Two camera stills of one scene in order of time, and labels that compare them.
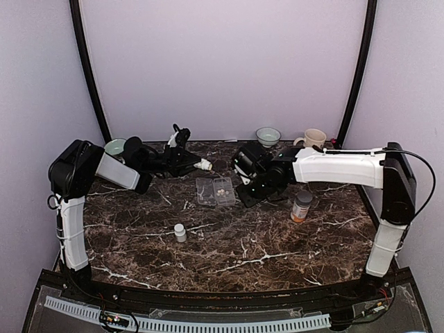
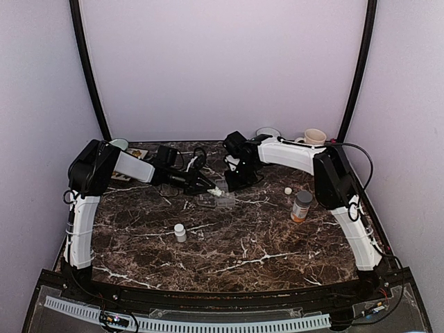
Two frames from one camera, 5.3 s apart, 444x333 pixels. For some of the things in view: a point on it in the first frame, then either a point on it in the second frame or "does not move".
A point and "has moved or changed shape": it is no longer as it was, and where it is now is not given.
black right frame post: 372,10 does not move
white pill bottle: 204,164 has moved or changed shape
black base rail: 390,286 does not move
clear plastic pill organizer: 215,191 does not move
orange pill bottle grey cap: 301,205 does not move
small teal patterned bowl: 268,136 does not move
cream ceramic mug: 313,137 does not move
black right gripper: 248,198 → 233,184
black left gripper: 175,161 → 195,189
